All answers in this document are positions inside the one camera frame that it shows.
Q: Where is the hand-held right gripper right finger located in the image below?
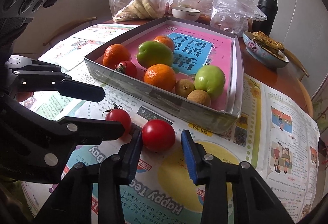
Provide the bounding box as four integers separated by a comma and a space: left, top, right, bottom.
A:
181, 130, 293, 224

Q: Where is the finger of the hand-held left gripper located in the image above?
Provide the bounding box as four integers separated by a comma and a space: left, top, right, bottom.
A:
4, 56, 106, 103
0, 97, 125, 176

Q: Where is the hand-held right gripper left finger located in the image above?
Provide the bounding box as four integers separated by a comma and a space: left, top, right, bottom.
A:
36, 129, 143, 224

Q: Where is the large red cherry tomato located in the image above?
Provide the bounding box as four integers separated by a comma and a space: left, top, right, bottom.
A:
142, 119, 176, 153

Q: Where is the grey cardboard box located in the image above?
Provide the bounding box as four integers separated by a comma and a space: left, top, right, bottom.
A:
84, 16, 244, 135

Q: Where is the brown longan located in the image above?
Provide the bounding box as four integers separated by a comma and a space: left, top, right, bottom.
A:
175, 79, 196, 98
187, 89, 212, 108

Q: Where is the green jujube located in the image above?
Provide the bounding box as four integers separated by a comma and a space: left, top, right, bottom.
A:
194, 65, 226, 99
137, 41, 175, 69

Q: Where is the small mandarin orange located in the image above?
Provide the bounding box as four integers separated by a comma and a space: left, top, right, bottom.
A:
153, 35, 175, 51

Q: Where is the newspaper with yellow circle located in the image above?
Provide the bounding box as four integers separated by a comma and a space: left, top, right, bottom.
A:
20, 73, 321, 224

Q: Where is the newspaper with film strip print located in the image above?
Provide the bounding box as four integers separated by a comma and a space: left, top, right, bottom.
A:
19, 23, 140, 122

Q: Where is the stack of round breads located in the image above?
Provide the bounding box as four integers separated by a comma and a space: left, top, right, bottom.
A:
120, 0, 159, 21

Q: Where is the blue floral bowl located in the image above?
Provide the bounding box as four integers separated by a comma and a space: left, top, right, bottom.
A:
242, 31, 289, 69

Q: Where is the white bowl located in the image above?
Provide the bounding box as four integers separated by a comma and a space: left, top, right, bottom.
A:
171, 6, 201, 22

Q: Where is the stack of pancakes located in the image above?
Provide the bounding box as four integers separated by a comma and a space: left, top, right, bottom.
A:
252, 31, 285, 56

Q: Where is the crumpled clear plastic bag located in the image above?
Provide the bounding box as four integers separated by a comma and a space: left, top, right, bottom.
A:
209, 0, 268, 35

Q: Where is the black thermos bottle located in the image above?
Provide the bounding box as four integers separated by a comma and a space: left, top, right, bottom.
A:
252, 0, 278, 36

